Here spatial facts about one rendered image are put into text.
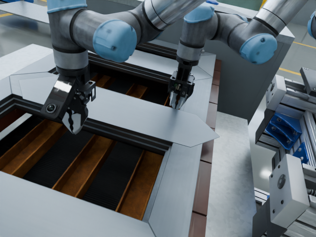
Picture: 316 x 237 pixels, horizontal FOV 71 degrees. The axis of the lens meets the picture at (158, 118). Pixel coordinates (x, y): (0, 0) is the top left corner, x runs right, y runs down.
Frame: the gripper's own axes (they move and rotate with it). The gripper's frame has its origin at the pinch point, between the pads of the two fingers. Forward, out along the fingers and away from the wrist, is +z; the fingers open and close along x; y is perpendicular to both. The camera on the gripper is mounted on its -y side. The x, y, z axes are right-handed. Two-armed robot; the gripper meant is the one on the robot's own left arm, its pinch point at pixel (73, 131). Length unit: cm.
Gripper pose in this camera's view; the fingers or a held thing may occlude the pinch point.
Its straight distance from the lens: 68.2
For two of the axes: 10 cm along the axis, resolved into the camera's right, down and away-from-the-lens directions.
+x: -9.5, -2.8, 1.1
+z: -1.6, 7.8, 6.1
